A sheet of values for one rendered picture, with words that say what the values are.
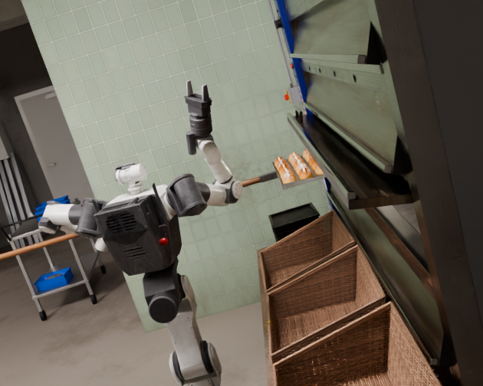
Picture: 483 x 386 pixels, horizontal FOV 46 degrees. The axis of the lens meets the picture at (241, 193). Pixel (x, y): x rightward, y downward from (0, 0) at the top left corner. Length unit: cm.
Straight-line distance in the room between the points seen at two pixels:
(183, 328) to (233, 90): 201
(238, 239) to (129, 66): 146
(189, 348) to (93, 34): 238
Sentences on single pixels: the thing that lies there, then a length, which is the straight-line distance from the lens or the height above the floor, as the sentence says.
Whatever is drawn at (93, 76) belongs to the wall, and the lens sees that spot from 411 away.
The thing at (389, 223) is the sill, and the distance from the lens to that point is 183.
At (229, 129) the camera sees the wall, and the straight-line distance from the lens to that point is 401.
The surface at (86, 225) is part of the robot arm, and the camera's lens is 238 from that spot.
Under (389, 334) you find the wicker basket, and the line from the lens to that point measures 212.
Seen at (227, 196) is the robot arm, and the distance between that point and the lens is 238.
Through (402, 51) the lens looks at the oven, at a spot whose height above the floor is 172.
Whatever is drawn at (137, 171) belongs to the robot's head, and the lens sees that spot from 228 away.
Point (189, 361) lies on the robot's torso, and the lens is 250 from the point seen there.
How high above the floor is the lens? 181
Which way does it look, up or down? 13 degrees down
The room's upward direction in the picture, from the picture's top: 17 degrees counter-clockwise
